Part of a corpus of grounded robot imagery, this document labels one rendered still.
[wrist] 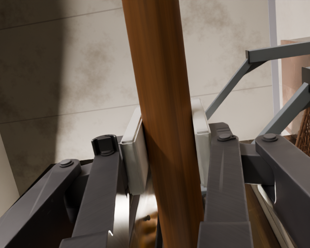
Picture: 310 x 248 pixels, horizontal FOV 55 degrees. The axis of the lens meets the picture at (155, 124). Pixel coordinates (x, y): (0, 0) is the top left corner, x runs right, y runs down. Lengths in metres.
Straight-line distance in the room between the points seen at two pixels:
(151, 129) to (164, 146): 0.01
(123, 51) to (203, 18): 1.06
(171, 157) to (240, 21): 3.74
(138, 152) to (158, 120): 0.02
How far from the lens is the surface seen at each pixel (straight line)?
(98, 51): 3.94
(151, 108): 0.16
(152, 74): 0.16
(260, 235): 1.12
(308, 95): 0.62
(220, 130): 0.16
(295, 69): 1.76
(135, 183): 0.15
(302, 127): 1.19
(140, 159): 0.16
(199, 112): 0.17
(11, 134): 4.63
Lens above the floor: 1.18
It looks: 6 degrees up
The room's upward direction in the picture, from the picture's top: 98 degrees counter-clockwise
